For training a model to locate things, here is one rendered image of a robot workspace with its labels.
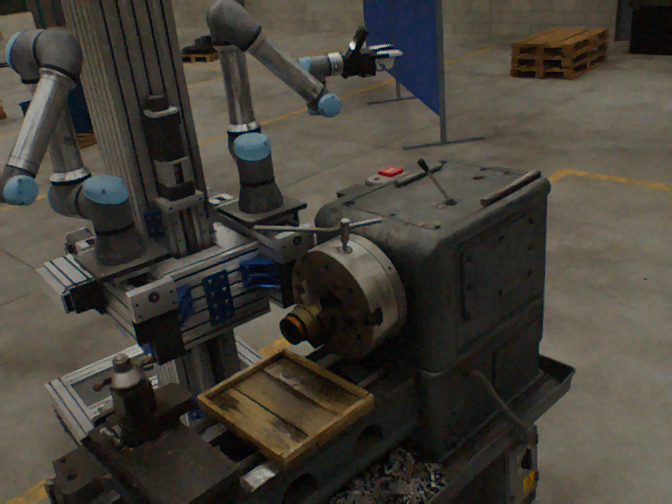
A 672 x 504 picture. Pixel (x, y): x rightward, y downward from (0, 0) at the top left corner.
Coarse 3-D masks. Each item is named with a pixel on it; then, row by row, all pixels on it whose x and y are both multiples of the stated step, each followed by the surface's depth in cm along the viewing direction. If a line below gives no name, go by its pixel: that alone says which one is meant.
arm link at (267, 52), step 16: (224, 16) 204; (240, 16) 204; (224, 32) 205; (240, 32) 204; (256, 32) 205; (240, 48) 208; (256, 48) 207; (272, 48) 209; (272, 64) 211; (288, 64) 212; (288, 80) 215; (304, 80) 215; (304, 96) 219; (320, 96) 219; (336, 96) 219; (320, 112) 220; (336, 112) 220
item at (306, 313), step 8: (296, 312) 171; (304, 312) 171; (312, 312) 171; (288, 320) 169; (296, 320) 169; (304, 320) 170; (312, 320) 171; (280, 328) 173; (288, 328) 174; (296, 328) 168; (304, 328) 170; (312, 328) 171; (288, 336) 173; (296, 336) 169; (304, 336) 170; (312, 336) 176; (296, 344) 171
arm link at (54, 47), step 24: (48, 48) 175; (72, 48) 177; (48, 72) 174; (72, 72) 176; (48, 96) 173; (24, 120) 173; (48, 120) 173; (24, 144) 170; (48, 144) 176; (24, 168) 170; (0, 192) 169; (24, 192) 168
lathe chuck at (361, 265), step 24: (336, 240) 180; (336, 264) 171; (360, 264) 171; (336, 288) 176; (360, 288) 168; (384, 288) 171; (384, 312) 171; (336, 336) 183; (360, 336) 175; (384, 336) 175
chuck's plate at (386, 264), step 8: (352, 240) 178; (360, 240) 178; (368, 240) 178; (368, 248) 175; (376, 248) 176; (376, 256) 174; (384, 256) 175; (384, 264) 174; (392, 264) 175; (392, 272) 174; (392, 280) 173; (400, 280) 174; (400, 288) 174; (400, 296) 174; (400, 304) 174; (400, 312) 175; (400, 320) 177; (400, 328) 180; (392, 336) 180
